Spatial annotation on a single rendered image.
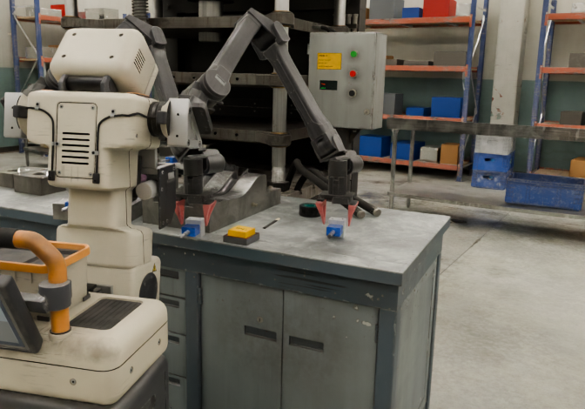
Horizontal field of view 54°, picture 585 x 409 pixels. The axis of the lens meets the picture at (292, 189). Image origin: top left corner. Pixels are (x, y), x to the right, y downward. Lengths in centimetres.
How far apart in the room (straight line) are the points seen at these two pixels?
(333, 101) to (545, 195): 308
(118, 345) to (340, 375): 81
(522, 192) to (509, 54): 303
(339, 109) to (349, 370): 118
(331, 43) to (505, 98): 560
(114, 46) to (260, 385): 109
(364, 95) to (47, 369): 171
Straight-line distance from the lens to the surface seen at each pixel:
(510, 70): 794
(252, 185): 202
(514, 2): 800
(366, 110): 245
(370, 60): 245
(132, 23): 193
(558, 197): 526
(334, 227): 174
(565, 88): 813
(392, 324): 162
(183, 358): 202
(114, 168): 141
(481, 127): 507
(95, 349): 112
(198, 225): 174
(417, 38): 860
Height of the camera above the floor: 129
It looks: 11 degrees down
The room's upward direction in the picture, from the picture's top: 1 degrees clockwise
